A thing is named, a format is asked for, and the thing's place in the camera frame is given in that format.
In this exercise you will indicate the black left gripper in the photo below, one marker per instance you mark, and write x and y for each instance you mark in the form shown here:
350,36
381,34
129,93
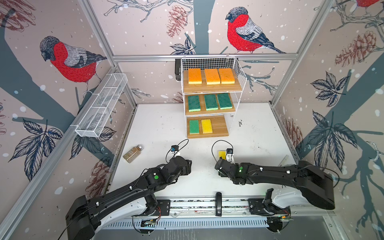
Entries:
188,166

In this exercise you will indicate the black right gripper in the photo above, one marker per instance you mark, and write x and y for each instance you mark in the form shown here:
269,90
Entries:
234,165

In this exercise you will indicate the yellow sponge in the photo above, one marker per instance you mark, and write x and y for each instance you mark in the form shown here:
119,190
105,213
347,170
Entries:
222,154
207,126

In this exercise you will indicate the light green sponge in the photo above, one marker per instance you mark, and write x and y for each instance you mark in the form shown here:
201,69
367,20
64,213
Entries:
194,127

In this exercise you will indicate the dark green sponge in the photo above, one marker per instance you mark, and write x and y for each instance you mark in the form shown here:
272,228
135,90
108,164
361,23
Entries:
224,101
211,102
194,104

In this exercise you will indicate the orange sponge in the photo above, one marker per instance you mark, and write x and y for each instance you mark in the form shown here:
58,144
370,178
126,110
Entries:
212,77
194,76
226,76

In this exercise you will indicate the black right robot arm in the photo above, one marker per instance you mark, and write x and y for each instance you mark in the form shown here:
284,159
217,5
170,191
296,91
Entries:
316,186

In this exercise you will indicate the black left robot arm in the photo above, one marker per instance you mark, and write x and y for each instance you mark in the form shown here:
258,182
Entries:
88,216

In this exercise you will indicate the bottom wooden shelf board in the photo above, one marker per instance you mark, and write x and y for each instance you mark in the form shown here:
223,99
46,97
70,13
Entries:
219,125

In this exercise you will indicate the top wooden shelf board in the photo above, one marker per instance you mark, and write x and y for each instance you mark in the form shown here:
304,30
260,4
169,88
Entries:
206,89

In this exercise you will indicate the black box behind shelf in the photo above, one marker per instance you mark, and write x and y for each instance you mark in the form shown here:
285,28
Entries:
178,69

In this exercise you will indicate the black handle on rail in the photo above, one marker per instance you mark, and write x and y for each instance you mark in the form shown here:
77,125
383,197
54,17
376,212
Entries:
218,202

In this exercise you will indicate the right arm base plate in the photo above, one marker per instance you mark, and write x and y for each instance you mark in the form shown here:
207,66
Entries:
266,208

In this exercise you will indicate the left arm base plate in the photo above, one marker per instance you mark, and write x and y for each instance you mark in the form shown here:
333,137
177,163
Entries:
160,208

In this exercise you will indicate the white wire three-tier shelf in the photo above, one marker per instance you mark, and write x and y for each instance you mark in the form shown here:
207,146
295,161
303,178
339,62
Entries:
216,63

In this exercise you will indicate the white wire wall basket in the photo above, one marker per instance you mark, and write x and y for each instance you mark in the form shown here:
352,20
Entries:
98,114

